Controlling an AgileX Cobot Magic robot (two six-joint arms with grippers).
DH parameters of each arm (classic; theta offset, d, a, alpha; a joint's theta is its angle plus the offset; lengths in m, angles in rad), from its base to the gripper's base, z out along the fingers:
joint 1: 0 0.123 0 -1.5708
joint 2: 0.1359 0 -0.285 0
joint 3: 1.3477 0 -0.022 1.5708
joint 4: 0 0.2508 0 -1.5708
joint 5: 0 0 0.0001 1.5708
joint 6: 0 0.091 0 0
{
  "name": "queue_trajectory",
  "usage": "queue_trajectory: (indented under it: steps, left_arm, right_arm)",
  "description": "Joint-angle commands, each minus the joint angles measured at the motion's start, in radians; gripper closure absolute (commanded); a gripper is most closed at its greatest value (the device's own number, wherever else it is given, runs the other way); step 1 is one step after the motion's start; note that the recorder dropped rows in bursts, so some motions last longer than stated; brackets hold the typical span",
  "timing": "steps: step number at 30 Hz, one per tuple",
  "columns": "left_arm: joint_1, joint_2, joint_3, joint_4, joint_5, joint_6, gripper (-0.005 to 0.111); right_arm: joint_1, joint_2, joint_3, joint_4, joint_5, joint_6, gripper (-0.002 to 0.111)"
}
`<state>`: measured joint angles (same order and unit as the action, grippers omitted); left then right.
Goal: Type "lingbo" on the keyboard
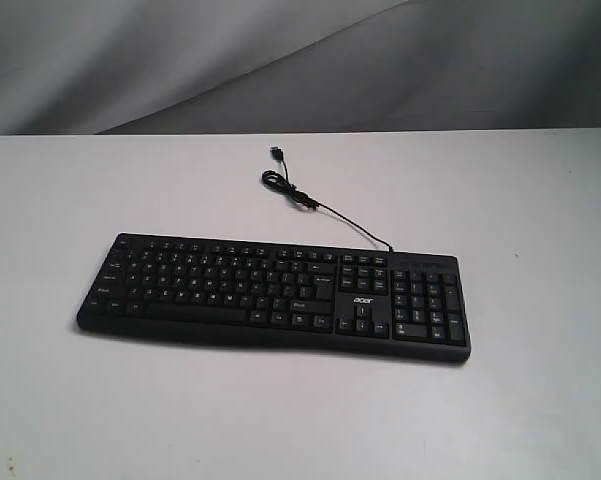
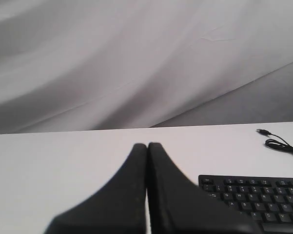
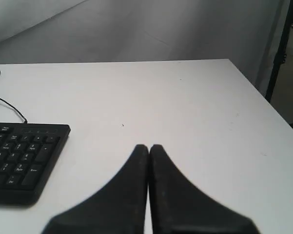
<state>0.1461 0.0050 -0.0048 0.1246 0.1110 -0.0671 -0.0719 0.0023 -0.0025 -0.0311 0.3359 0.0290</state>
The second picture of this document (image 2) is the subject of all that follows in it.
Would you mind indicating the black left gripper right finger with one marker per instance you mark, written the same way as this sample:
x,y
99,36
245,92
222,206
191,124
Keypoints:
x,y
178,206

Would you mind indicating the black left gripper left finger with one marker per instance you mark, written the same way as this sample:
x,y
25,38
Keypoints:
x,y
117,208

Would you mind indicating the black computer keyboard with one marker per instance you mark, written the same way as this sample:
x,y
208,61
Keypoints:
x,y
267,200

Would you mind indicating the white draped backdrop cloth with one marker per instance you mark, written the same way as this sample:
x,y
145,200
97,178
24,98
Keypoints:
x,y
72,65

